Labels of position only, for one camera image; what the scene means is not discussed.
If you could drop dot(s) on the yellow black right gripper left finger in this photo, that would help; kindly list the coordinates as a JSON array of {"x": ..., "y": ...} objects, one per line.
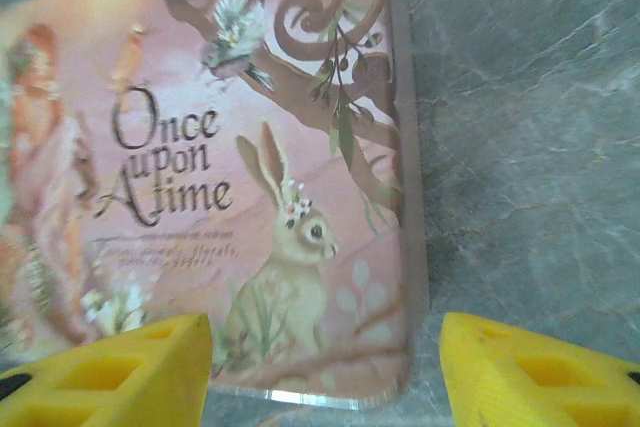
[{"x": 125, "y": 382}]

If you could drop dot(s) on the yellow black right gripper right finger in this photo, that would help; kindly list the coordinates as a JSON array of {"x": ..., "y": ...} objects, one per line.
[{"x": 540, "y": 382}]

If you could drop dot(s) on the pink storybook tin box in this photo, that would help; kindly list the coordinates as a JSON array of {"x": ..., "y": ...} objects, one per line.
[{"x": 225, "y": 147}]

